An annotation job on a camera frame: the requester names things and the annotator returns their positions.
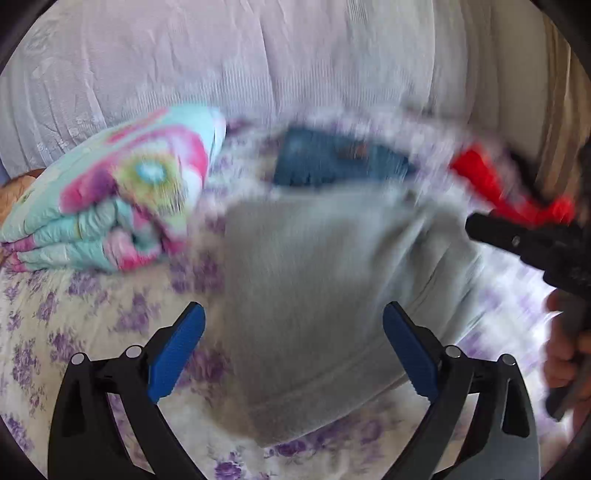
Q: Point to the beige patterned curtain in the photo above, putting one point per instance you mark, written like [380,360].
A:
[561,115]

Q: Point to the person's right hand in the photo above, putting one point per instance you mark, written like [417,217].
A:
[556,364]

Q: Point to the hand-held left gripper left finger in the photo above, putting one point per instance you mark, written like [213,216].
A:
[178,353]

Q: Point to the folded floral quilt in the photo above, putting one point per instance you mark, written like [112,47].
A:
[92,203]

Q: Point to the purple floral bed sheet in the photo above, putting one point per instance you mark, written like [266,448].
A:
[83,318]

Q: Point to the red cloth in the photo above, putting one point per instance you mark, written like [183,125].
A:
[485,177]

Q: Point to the blue jeans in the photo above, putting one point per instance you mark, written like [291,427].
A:
[332,159]

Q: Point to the grey pants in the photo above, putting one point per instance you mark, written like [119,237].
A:
[323,286]

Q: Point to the brown wooden headboard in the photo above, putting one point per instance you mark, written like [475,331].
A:
[16,194]

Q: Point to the white lace cover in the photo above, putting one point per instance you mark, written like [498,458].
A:
[231,60]

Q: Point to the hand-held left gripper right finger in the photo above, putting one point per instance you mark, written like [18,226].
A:
[411,353]

